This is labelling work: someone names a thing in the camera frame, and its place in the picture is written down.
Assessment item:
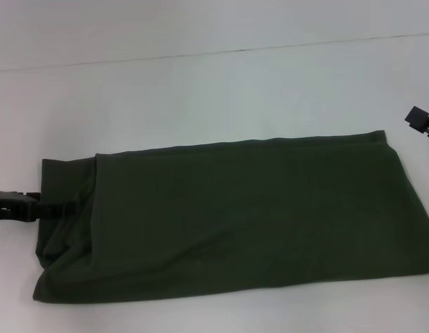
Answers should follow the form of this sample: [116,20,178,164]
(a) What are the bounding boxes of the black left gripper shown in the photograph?
[0,189,77,223]

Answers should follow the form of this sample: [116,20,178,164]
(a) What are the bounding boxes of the dark green printed T-shirt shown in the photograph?
[32,130,429,305]

